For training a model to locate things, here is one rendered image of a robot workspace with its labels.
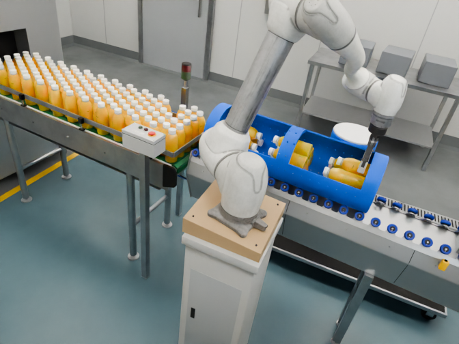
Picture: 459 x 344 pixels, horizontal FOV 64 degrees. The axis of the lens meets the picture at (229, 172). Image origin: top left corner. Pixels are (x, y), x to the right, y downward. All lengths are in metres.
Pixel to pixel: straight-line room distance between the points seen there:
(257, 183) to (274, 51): 0.46
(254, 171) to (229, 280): 0.47
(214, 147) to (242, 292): 0.58
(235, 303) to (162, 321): 0.90
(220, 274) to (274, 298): 1.13
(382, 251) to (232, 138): 0.91
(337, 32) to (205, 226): 0.80
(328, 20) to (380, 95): 0.55
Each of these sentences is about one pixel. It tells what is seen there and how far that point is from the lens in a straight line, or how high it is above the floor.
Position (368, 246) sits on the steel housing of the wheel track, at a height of 0.84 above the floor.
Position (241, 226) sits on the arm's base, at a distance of 1.39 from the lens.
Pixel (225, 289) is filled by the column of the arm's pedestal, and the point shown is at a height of 0.79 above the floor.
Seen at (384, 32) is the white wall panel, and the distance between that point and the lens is 5.04.
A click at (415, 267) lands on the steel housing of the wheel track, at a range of 1.90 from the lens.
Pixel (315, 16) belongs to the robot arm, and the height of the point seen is 1.82.
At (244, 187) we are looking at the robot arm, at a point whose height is 1.26.
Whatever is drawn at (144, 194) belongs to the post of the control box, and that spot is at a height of 0.71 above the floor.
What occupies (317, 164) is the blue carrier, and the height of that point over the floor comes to 1.02.
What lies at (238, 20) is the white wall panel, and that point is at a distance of 5.43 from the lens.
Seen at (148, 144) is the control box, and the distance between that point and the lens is 1.85.
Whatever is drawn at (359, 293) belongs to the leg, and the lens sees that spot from 2.14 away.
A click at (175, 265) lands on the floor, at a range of 2.66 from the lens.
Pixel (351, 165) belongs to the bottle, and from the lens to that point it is 1.78.
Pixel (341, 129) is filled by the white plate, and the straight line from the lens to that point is 2.41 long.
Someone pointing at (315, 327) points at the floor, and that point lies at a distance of 2.54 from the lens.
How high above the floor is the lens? 2.00
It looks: 34 degrees down
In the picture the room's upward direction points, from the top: 8 degrees clockwise
